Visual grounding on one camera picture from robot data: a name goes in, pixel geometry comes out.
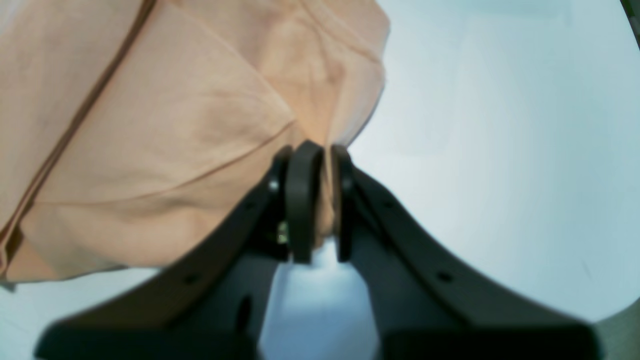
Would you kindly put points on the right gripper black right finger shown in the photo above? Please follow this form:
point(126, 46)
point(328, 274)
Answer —
point(428, 304)

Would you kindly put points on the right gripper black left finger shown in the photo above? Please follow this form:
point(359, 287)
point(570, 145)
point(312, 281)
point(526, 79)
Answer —
point(211, 303)

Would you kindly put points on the peach orange T-shirt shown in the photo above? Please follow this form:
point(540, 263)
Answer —
point(130, 128)

